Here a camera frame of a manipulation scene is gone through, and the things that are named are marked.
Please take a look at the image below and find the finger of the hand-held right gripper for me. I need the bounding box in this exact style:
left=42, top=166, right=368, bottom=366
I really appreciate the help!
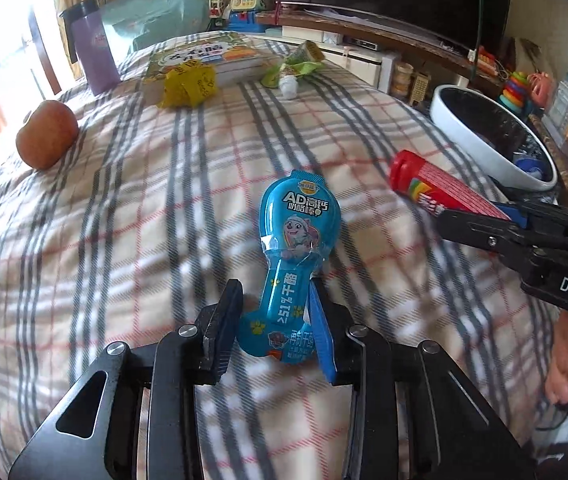
left=434, top=207, right=532, bottom=271
left=489, top=187, right=568, bottom=234

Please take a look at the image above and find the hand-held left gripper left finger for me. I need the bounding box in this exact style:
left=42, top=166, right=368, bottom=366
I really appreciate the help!
left=8, top=278, right=245, bottom=480

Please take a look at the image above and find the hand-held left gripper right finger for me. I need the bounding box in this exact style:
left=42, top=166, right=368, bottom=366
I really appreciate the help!
left=308, top=276, right=535, bottom=480

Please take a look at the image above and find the red candy tube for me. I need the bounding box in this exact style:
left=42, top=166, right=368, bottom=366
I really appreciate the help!
left=389, top=149, right=515, bottom=221

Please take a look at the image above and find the black white-rimmed trash bin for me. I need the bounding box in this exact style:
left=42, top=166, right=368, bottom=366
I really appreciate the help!
left=429, top=85, right=559, bottom=192

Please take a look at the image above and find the blue cheese stick packet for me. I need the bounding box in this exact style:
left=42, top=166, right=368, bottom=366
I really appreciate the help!
left=236, top=170, right=342, bottom=362

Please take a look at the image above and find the pink plastic toy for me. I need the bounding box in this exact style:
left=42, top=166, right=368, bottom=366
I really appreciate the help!
left=526, top=72, right=555, bottom=108

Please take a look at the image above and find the red toy telephone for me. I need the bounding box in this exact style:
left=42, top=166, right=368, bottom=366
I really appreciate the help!
left=476, top=46, right=497, bottom=76

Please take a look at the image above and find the stack of small bowls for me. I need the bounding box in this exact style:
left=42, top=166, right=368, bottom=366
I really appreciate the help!
left=394, top=62, right=412, bottom=96

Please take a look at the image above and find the white box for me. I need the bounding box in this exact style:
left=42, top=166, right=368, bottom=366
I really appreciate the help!
left=379, top=52, right=397, bottom=91

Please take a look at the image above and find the white television cabinet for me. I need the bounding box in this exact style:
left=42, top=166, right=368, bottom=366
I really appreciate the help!
left=256, top=10, right=510, bottom=106

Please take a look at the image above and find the yellow crumpled wrapper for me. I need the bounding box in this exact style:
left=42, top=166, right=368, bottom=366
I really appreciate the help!
left=158, top=64, right=220, bottom=109

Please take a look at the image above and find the green snack wrapper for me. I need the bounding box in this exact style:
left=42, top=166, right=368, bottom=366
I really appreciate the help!
left=261, top=40, right=325, bottom=88

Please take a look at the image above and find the red apple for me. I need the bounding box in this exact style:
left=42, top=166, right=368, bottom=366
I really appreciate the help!
left=16, top=100, right=80, bottom=171

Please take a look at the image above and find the blue toy cash register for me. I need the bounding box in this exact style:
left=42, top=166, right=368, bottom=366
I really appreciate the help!
left=226, top=10, right=265, bottom=33

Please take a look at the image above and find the purple travel mug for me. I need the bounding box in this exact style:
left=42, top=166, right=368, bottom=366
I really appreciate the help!
left=59, top=0, right=122, bottom=96

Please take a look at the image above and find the rainbow stacking ring toy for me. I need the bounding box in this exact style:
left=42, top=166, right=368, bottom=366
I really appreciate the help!
left=499, top=71, right=532, bottom=116

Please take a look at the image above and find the green cord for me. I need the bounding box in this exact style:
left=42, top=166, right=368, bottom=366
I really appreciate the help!
left=469, top=0, right=485, bottom=61

